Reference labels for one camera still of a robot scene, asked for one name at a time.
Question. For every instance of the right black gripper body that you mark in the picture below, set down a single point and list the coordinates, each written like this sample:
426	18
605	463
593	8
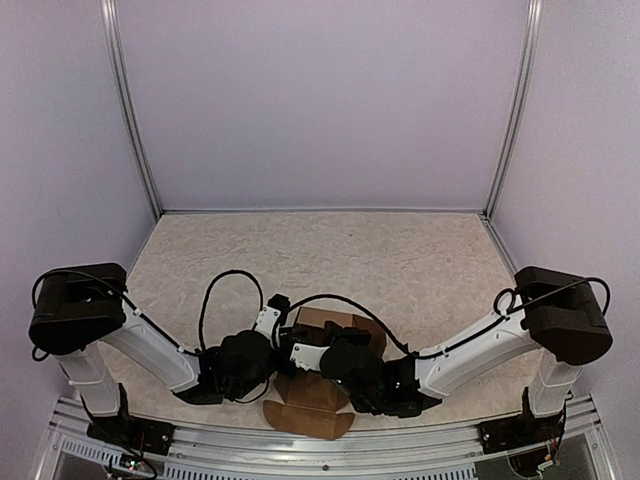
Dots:
355	339

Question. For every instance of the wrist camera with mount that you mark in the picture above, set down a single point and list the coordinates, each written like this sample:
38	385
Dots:
303	346
271	317

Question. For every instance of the right aluminium frame post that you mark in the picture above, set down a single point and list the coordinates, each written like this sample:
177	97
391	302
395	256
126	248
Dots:
518	103

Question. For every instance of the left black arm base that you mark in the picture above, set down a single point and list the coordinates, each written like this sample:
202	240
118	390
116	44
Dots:
129	431

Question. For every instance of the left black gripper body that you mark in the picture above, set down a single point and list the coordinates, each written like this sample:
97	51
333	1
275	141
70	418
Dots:
248	386

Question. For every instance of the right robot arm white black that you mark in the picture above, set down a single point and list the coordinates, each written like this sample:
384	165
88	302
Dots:
560	314

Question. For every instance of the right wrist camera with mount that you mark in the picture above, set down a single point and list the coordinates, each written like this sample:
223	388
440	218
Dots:
303	346

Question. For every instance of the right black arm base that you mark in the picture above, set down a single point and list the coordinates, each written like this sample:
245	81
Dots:
521	430

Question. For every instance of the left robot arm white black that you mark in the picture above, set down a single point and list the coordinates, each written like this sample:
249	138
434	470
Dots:
76	308

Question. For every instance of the brown cardboard paper box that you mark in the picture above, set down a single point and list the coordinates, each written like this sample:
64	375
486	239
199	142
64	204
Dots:
308	404

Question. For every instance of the aluminium frame post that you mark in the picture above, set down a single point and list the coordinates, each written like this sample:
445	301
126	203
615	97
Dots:
115	50
518	103

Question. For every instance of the front aluminium rail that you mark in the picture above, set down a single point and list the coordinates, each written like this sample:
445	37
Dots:
450	451

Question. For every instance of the left aluminium frame post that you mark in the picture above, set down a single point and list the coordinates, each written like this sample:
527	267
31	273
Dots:
115	50

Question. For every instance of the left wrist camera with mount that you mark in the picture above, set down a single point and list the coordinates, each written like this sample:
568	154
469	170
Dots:
271	317

